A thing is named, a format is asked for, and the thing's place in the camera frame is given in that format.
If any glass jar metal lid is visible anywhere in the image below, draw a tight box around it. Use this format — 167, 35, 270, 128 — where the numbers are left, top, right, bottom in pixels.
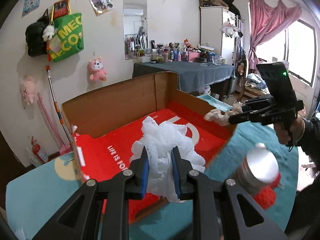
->
231, 143, 279, 196

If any beige crochet scrunchie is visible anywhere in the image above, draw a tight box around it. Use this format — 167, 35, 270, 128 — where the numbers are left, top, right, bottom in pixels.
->
204, 103, 242, 127

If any white mesh bath pouf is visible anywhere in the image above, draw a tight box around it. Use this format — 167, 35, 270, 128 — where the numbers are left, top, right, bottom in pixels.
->
130, 116, 206, 203

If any photo poster on wall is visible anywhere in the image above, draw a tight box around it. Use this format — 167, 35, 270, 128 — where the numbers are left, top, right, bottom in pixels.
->
89, 0, 114, 16

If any blue poster on wall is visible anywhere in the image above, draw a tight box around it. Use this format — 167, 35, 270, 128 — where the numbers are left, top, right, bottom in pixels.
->
22, 0, 40, 17

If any pink cat plush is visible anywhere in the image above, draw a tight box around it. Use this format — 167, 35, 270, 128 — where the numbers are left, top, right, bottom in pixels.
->
87, 57, 107, 82

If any white wardrobe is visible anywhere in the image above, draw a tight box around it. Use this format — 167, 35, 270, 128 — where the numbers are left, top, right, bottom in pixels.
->
200, 6, 242, 65

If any red fire extinguisher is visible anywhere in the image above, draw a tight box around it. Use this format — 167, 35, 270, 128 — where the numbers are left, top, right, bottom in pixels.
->
31, 137, 48, 164

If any red fuzzy soft object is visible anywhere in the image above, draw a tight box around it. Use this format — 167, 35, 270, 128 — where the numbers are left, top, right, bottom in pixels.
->
253, 173, 281, 210

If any black bag on wall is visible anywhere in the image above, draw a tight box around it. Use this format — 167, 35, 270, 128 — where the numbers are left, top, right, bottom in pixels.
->
25, 9, 49, 57

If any small white plush keychain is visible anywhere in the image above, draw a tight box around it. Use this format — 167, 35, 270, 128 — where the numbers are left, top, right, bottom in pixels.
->
42, 25, 56, 42

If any pink broom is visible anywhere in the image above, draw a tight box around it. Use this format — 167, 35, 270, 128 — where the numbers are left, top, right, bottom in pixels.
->
37, 93, 72, 155

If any cardboard box red lining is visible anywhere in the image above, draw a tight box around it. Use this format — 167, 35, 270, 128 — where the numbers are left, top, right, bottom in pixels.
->
61, 71, 237, 224

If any wooden chair with clothes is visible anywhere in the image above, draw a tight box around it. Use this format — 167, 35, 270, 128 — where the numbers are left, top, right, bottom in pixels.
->
237, 73, 269, 102

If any green tote bag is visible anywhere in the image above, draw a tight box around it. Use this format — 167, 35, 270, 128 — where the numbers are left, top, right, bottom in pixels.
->
46, 0, 84, 63

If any right hand holding gripper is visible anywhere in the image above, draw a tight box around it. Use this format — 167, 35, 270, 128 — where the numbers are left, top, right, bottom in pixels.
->
273, 115, 305, 145

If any pink bunny plush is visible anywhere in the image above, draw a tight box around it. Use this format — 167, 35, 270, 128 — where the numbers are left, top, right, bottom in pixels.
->
20, 75, 35, 106

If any table with grey cloth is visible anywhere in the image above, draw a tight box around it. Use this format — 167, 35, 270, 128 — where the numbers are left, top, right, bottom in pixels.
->
132, 61, 235, 101

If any mop with orange handle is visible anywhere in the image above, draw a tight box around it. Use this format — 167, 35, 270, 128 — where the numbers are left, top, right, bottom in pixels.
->
46, 65, 73, 150

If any wall mirror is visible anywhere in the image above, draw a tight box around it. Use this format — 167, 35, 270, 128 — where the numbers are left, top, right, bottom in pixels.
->
123, 0, 149, 60

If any pink curtain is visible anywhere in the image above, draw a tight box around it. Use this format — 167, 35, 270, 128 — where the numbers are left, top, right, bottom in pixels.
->
248, 0, 302, 71

